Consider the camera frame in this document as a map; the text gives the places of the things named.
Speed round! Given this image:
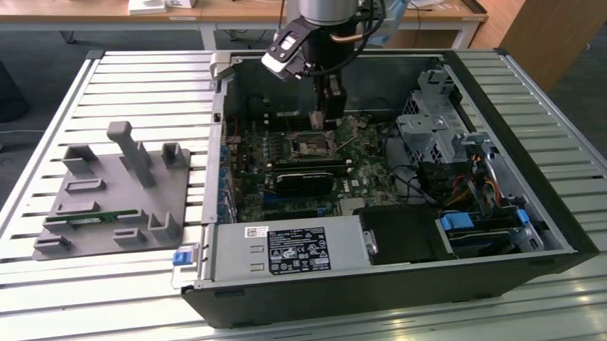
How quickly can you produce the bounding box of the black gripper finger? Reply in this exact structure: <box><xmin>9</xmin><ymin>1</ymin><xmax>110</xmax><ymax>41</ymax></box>
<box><xmin>326</xmin><ymin>74</ymin><xmax>348</xmax><ymax>121</ymax></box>
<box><xmin>313</xmin><ymin>73</ymin><xmax>328</xmax><ymax>114</ymax></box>

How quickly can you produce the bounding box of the silver green CPU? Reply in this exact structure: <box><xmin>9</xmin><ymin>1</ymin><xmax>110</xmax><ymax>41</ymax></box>
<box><xmin>308</xmin><ymin>110</ymin><xmax>341</xmax><ymax>131</ymax></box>

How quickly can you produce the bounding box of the CPU socket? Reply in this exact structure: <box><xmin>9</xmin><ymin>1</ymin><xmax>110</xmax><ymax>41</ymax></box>
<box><xmin>289</xmin><ymin>131</ymin><xmax>338</xmax><ymax>159</ymax></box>

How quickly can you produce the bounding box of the black expansion slot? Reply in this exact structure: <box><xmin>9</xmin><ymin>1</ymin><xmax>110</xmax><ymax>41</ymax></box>
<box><xmin>262</xmin><ymin>207</ymin><xmax>328</xmax><ymax>220</ymax></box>

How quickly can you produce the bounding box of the pale blue teach pendant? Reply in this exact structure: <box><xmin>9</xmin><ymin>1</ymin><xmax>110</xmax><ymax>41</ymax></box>
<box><xmin>369</xmin><ymin>0</ymin><xmax>409</xmax><ymax>47</ymax></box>

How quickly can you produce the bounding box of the green motherboard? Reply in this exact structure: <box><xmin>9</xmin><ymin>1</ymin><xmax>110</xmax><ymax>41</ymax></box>
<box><xmin>220</xmin><ymin>112</ymin><xmax>405</xmax><ymax>224</ymax></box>

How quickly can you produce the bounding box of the silver perforated drive cage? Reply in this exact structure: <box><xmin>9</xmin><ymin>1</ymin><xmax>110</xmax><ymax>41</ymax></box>
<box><xmin>394</xmin><ymin>69</ymin><xmax>475</xmax><ymax>164</ymax></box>

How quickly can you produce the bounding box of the black graphics card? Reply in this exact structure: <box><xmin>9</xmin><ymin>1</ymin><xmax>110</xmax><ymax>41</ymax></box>
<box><xmin>272</xmin><ymin>171</ymin><xmax>336</xmax><ymax>198</ymax></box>

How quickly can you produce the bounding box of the silver chipset heatsink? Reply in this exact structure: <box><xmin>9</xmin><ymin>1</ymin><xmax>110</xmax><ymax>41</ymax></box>
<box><xmin>340</xmin><ymin>197</ymin><xmax>369</xmax><ymax>215</ymax></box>

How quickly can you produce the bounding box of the black flat desk item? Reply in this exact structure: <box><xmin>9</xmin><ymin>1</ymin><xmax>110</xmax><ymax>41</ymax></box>
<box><xmin>461</xmin><ymin>0</ymin><xmax>489</xmax><ymax>15</ymax></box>

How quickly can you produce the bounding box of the blue disk carrier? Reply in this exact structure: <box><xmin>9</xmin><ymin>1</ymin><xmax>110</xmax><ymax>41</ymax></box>
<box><xmin>436</xmin><ymin>210</ymin><xmax>517</xmax><ymax>257</ymax></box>

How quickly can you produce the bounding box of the white cardboard box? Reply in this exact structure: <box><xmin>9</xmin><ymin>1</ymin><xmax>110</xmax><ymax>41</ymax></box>
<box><xmin>126</xmin><ymin>0</ymin><xmax>168</xmax><ymax>16</ymax></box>

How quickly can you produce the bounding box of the grey plastic parts rack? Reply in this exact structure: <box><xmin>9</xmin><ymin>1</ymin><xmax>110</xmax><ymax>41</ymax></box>
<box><xmin>30</xmin><ymin>120</ymin><xmax>193</xmax><ymax>262</ymax></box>

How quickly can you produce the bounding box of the silver power supply unit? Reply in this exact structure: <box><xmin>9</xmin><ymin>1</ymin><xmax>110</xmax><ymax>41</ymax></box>
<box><xmin>194</xmin><ymin>215</ymin><xmax>369</xmax><ymax>289</ymax></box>

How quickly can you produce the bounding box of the wooden cabinet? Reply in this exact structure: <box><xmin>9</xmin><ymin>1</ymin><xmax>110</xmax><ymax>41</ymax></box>
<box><xmin>473</xmin><ymin>0</ymin><xmax>607</xmax><ymax>92</ymax></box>

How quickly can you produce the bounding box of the blue case latch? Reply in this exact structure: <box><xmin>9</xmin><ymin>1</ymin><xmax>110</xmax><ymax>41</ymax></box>
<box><xmin>172</xmin><ymin>247</ymin><xmax>198</xmax><ymax>267</ymax></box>

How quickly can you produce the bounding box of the green RAM stick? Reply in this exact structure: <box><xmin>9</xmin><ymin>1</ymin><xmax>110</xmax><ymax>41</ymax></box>
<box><xmin>45</xmin><ymin>209</ymin><xmax>142</xmax><ymax>228</ymax></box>

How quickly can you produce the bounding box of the black silver PC case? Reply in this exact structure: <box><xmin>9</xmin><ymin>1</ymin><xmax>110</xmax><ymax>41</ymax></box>
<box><xmin>178</xmin><ymin>48</ymin><xmax>601</xmax><ymax>330</ymax></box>

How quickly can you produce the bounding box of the copper coloured cable sleeve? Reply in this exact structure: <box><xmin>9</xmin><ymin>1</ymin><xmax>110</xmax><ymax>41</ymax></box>
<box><xmin>330</xmin><ymin>32</ymin><xmax>365</xmax><ymax>45</ymax></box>

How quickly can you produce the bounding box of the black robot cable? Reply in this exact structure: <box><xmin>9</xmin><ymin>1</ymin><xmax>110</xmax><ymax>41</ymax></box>
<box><xmin>309</xmin><ymin>0</ymin><xmax>382</xmax><ymax>77</ymax></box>

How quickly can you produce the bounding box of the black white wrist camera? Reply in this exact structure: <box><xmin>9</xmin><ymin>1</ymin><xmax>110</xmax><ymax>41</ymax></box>
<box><xmin>260</xmin><ymin>19</ymin><xmax>317</xmax><ymax>82</ymax></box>

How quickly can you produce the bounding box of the black cable bundle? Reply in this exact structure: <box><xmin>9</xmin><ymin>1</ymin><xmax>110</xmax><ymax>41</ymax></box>
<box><xmin>385</xmin><ymin>161</ymin><xmax>459</xmax><ymax>209</ymax></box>

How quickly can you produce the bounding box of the coloured power wire bundle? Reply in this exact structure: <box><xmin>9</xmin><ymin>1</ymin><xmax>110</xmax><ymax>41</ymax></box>
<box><xmin>444</xmin><ymin>148</ymin><xmax>504</xmax><ymax>211</ymax></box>

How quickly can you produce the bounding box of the wooden desk white frame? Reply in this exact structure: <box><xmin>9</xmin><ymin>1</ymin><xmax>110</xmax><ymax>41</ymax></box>
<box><xmin>0</xmin><ymin>0</ymin><xmax>489</xmax><ymax>50</ymax></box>

